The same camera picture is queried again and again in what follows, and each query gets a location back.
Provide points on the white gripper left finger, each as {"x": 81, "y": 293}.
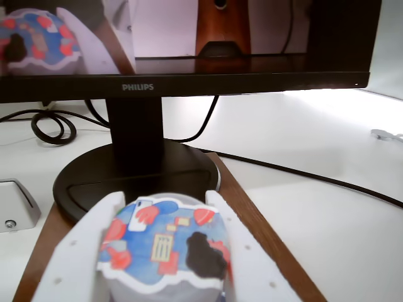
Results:
{"x": 72, "y": 264}

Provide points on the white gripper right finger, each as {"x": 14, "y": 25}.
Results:
{"x": 252, "y": 270}

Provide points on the blue label water bottle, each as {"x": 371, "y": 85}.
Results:
{"x": 163, "y": 245}

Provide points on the brown wooden board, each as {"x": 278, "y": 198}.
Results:
{"x": 267, "y": 239}

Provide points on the silver metal desk clamp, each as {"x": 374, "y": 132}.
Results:
{"x": 15, "y": 207}

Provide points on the black Philips monitor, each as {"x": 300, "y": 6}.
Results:
{"x": 135, "y": 126}

